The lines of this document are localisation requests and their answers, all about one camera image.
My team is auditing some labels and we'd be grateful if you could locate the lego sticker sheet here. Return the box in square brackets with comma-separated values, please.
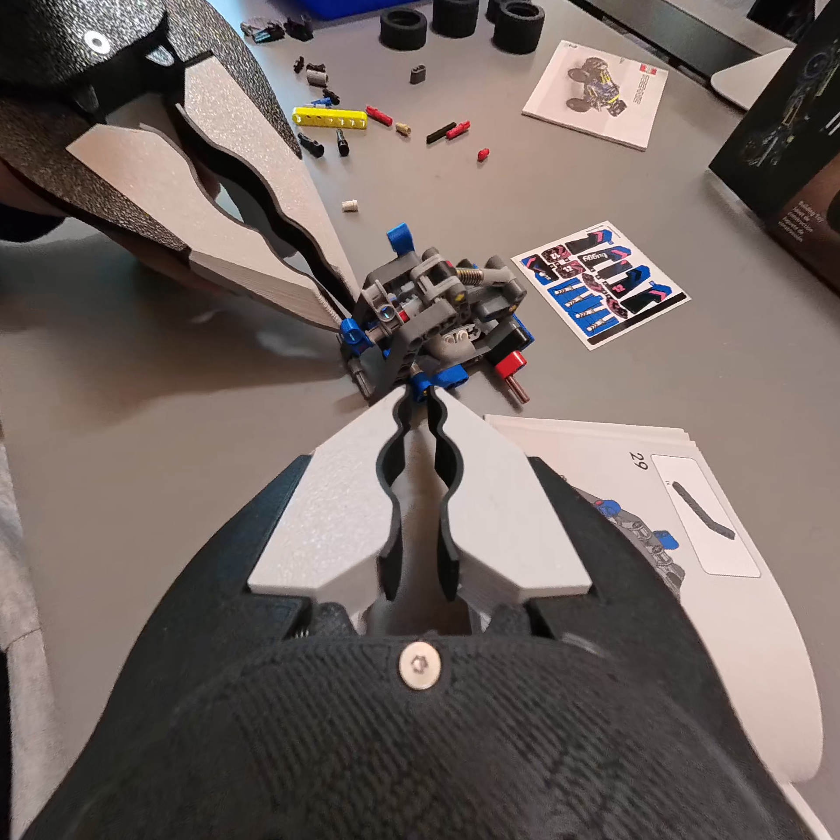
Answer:
[511, 220, 691, 352]

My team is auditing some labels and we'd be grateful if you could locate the lego set box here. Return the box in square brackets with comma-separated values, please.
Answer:
[709, 0, 840, 293]

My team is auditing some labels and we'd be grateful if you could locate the blue grey lego model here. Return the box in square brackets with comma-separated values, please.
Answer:
[338, 223, 542, 403]

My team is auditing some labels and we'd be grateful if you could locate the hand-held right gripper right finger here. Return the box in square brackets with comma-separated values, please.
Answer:
[430, 387, 592, 631]

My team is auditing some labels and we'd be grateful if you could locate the person's left hand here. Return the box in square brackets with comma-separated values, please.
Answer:
[131, 244, 231, 295]

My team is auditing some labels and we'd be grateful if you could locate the yellow lego beam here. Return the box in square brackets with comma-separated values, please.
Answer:
[292, 106, 370, 129]

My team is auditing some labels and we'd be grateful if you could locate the light grey hooded garment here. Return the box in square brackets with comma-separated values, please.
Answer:
[0, 420, 70, 788]

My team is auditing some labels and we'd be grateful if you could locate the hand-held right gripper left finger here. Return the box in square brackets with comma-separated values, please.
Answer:
[248, 386, 414, 634]

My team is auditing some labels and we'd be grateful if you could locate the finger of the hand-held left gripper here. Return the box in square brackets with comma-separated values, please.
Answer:
[172, 56, 361, 316]
[66, 125, 342, 331]

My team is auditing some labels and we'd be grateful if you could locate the silver monitor stand base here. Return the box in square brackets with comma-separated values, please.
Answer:
[710, 47, 795, 112]

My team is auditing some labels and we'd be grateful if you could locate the blue bin with white label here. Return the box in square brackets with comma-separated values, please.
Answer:
[308, 0, 395, 17]

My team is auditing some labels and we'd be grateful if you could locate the small booklet with buggy cover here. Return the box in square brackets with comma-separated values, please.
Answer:
[521, 39, 669, 152]

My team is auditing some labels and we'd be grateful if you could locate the lego instruction booklet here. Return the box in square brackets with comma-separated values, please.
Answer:
[484, 413, 824, 785]

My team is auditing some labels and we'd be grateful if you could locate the cluster of small lego parts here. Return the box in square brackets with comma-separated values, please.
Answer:
[239, 12, 352, 160]

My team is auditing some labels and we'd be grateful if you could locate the dark computer monitor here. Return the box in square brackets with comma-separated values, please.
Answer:
[571, 0, 798, 83]

